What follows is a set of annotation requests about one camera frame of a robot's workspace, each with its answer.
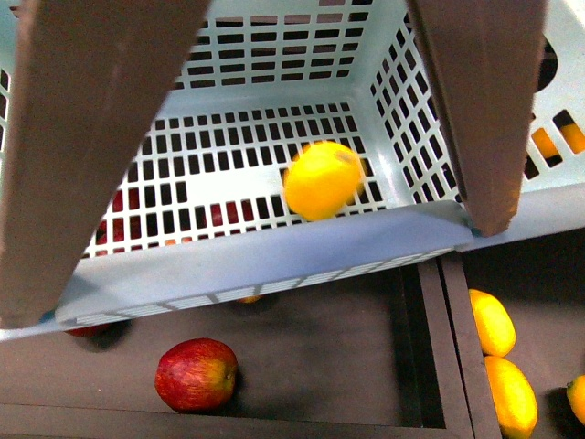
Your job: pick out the light blue plastic basket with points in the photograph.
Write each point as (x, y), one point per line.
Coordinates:
(200, 217)

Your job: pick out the yellow mango lower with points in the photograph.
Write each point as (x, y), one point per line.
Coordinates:
(514, 398)

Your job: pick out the yellow mango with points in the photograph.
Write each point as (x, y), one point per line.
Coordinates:
(495, 328)
(514, 398)

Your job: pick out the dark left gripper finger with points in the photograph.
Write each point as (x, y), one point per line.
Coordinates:
(482, 59)
(90, 76)

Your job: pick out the red apple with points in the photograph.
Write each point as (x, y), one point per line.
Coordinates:
(197, 375)

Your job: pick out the yellow mango upper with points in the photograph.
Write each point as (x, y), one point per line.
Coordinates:
(495, 328)

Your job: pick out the yellow lemon at edge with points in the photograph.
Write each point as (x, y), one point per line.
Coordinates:
(576, 397)

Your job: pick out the yellow lemon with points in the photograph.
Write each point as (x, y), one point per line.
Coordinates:
(322, 180)
(576, 397)

